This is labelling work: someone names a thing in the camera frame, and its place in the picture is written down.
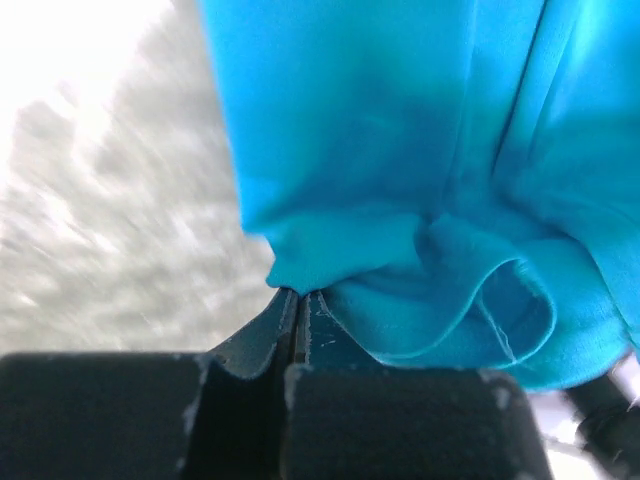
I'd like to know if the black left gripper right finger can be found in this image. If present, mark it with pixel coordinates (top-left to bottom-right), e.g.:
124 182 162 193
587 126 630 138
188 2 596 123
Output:
280 293 552 479

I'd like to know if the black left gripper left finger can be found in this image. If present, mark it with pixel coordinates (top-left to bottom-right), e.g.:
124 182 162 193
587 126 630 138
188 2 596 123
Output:
1 290 298 479

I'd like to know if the teal t-shirt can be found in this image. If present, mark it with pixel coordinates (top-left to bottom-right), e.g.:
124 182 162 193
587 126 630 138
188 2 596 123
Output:
200 1 639 390

